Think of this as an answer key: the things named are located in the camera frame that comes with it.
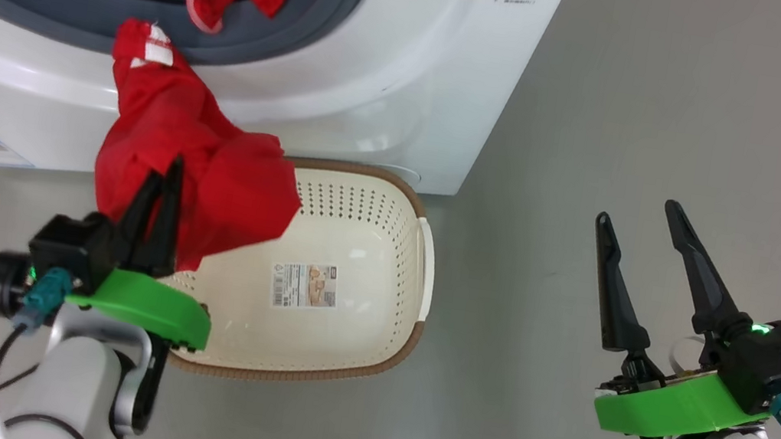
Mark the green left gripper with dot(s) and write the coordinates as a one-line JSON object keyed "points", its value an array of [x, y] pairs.
{"points": [[146, 303]]}

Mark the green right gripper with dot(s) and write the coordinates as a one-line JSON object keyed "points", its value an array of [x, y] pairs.
{"points": [[679, 414]]}

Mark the paper basket label sticker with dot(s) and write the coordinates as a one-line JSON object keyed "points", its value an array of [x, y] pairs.
{"points": [[305, 286]]}

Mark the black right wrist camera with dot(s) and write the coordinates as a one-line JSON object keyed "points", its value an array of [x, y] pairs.
{"points": [[779, 363]]}

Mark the white front-load washing machine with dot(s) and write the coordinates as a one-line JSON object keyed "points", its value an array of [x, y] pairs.
{"points": [[416, 99]]}

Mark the red garment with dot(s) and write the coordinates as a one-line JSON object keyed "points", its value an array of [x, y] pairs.
{"points": [[211, 177]]}

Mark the teal left camera connector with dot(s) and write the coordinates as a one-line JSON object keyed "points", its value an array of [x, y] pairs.
{"points": [[42, 299]]}

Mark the cream perforated laundry basket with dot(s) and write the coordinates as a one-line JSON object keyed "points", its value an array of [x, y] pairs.
{"points": [[356, 245]]}

